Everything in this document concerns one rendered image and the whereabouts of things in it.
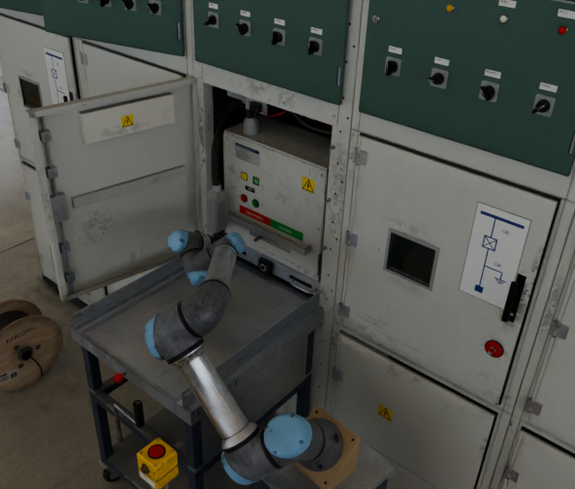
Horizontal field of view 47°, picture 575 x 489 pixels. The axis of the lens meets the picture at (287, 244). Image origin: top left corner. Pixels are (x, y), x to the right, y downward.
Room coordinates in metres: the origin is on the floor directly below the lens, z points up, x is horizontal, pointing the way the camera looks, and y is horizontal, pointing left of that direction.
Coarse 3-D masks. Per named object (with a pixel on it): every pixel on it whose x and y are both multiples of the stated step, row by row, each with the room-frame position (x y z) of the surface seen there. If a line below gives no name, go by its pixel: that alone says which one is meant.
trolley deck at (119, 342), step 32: (160, 288) 2.03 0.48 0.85; (192, 288) 2.03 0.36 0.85; (256, 288) 2.05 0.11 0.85; (128, 320) 1.83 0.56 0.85; (224, 320) 1.85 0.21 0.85; (256, 320) 1.86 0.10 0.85; (320, 320) 1.91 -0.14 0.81; (96, 352) 1.69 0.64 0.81; (128, 352) 1.66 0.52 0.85; (224, 352) 1.68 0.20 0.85; (160, 384) 1.51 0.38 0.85; (192, 416) 1.40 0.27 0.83
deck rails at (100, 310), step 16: (160, 272) 2.07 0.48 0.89; (176, 272) 2.13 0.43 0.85; (128, 288) 1.95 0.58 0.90; (144, 288) 2.01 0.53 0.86; (96, 304) 1.84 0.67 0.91; (112, 304) 1.89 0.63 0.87; (128, 304) 1.92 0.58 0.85; (304, 304) 1.89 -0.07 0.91; (80, 320) 1.78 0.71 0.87; (96, 320) 1.81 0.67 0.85; (288, 320) 1.81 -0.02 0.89; (272, 336) 1.75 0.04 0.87; (240, 352) 1.62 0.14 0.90; (256, 352) 1.68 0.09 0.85; (224, 368) 1.56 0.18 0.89; (192, 400) 1.45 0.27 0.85
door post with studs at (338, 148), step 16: (352, 0) 1.93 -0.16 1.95; (352, 16) 1.92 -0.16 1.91; (352, 32) 1.92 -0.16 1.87; (352, 48) 1.92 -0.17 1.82; (352, 64) 1.92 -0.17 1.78; (352, 80) 1.91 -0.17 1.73; (352, 96) 1.91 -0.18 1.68; (336, 128) 1.94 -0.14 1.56; (336, 144) 1.93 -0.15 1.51; (336, 160) 1.93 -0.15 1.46; (336, 176) 1.93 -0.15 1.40; (336, 192) 1.93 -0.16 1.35; (336, 208) 1.92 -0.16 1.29; (336, 224) 1.92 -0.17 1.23; (336, 240) 1.91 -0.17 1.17; (336, 256) 1.91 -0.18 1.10; (320, 288) 1.95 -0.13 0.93; (320, 304) 1.95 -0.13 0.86; (320, 368) 1.93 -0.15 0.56; (320, 384) 1.93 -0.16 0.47; (320, 400) 1.92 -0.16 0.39
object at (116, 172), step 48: (96, 96) 2.09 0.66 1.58; (144, 96) 2.22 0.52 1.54; (192, 96) 2.35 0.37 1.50; (48, 144) 1.98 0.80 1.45; (96, 144) 2.09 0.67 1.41; (144, 144) 2.21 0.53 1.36; (192, 144) 2.34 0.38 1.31; (48, 192) 1.94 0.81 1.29; (96, 192) 2.05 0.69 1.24; (144, 192) 2.20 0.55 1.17; (192, 192) 2.33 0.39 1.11; (96, 240) 2.06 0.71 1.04; (144, 240) 2.18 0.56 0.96; (96, 288) 2.01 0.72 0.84
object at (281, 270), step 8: (248, 248) 2.21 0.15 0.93; (240, 256) 2.24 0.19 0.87; (248, 256) 2.21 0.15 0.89; (256, 256) 2.18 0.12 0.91; (264, 256) 2.16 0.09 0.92; (256, 264) 2.18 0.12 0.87; (272, 264) 2.13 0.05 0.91; (280, 264) 2.11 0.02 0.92; (272, 272) 2.13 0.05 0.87; (280, 272) 2.10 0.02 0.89; (288, 272) 2.08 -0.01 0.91; (296, 272) 2.06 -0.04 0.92; (288, 280) 2.08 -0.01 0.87; (296, 280) 2.06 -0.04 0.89; (304, 280) 2.03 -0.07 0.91; (312, 280) 2.01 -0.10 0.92; (304, 288) 2.03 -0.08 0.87
